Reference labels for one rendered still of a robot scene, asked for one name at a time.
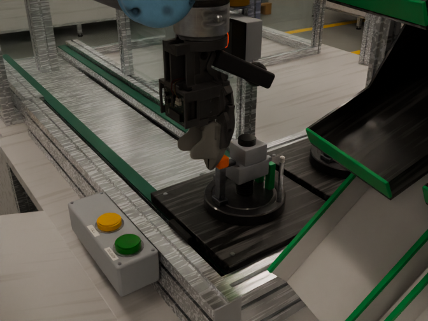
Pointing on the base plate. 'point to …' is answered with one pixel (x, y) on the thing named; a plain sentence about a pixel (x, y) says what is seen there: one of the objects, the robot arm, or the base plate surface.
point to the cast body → (248, 159)
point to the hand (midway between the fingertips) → (213, 160)
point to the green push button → (128, 244)
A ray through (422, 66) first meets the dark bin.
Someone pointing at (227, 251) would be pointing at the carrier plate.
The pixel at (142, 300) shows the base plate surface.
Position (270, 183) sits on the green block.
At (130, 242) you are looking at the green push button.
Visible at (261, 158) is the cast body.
